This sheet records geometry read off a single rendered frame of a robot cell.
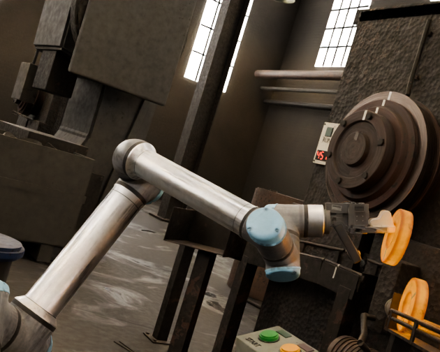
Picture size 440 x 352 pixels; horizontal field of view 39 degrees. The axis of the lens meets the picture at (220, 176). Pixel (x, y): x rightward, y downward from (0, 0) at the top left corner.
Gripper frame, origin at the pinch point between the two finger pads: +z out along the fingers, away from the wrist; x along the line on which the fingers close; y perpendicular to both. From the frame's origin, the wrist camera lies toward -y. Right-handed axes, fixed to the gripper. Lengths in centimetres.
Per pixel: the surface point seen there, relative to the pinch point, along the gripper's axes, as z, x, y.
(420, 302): 4.4, -7.2, -18.2
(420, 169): 13.0, 30.0, 17.4
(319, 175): -13, 92, 16
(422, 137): 14.4, 32.3, 27.6
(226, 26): -96, 735, 242
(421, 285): 5.4, -3.9, -14.2
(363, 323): -5.5, 22.1, -30.4
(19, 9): -478, 892, 314
